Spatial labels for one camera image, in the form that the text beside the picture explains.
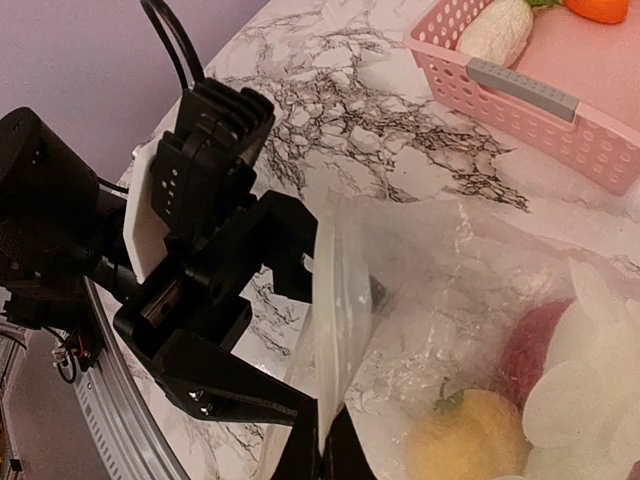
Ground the clear zip top bag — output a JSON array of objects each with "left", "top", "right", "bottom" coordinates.
[{"left": 258, "top": 192, "right": 639, "bottom": 479}]

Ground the pink plastic basket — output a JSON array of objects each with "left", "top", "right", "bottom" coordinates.
[{"left": 404, "top": 1, "right": 639, "bottom": 195}]

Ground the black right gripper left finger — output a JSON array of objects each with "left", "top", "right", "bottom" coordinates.
[{"left": 272, "top": 399, "right": 320, "bottom": 480}]

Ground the front aluminium rail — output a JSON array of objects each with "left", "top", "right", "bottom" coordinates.
[{"left": 74, "top": 279, "right": 188, "bottom": 479}]

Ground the orange fake orange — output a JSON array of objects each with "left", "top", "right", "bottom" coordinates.
[{"left": 563, "top": 0, "right": 630, "bottom": 25}]

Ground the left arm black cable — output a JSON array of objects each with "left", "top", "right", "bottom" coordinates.
[{"left": 139, "top": 0, "right": 206, "bottom": 91}]

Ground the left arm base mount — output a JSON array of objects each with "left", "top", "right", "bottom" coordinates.
[{"left": 45, "top": 298, "right": 105, "bottom": 384}]

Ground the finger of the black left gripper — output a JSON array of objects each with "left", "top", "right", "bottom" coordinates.
[{"left": 152, "top": 330, "right": 310, "bottom": 426}]

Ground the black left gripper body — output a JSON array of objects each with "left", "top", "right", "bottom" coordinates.
[{"left": 114, "top": 191, "right": 317, "bottom": 384}]

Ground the yellow fake lemon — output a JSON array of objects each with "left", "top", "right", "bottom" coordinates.
[{"left": 406, "top": 389, "right": 530, "bottom": 479}]

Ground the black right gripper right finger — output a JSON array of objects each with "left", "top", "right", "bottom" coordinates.
[{"left": 322, "top": 407, "right": 376, "bottom": 480}]

